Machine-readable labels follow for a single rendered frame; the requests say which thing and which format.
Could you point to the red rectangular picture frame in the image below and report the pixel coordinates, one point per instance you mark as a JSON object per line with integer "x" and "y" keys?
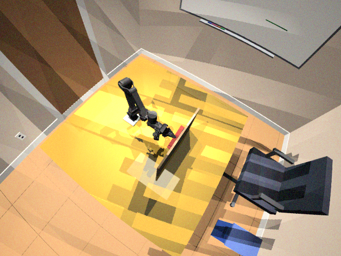
{"x": 177, "y": 135}

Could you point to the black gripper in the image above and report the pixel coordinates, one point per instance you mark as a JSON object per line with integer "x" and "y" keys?
{"x": 164, "y": 130}

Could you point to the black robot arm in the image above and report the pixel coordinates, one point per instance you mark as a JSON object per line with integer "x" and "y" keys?
{"x": 136, "y": 106}

